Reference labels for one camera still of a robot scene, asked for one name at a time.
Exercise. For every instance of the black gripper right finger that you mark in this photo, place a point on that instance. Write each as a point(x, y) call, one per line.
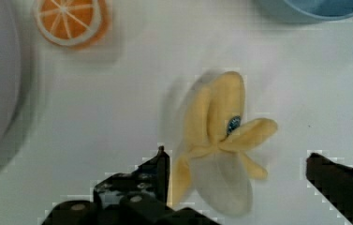
point(334, 181)

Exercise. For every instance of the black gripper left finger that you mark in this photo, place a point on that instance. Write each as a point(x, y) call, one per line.
point(131, 198)

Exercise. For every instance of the yellow plush banana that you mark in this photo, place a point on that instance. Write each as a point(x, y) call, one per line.
point(214, 160)

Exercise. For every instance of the orange slice toy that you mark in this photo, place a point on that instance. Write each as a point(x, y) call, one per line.
point(71, 23)

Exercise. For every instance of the blue cup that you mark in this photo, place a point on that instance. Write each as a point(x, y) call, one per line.
point(308, 11)

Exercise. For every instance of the grey round plate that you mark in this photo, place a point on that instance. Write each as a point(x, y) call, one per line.
point(17, 77)

